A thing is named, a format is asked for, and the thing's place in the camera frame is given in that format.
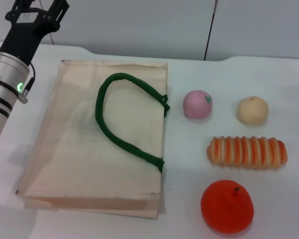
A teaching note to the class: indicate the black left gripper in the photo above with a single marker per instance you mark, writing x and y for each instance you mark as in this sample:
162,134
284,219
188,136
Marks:
22,37

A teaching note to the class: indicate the orange striped long bread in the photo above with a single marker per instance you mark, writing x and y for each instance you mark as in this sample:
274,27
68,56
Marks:
246,153

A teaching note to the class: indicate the dark thin background pole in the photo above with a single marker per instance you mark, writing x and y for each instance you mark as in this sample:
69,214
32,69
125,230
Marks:
210,32

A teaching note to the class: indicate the pink peach bun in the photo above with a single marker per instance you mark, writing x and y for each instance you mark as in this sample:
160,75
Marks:
196,105

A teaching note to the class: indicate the round beige bun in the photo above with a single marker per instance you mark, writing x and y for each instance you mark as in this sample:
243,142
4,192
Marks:
252,110

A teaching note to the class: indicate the orange tangerine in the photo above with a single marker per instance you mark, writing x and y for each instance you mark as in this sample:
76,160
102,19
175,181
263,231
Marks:
226,209

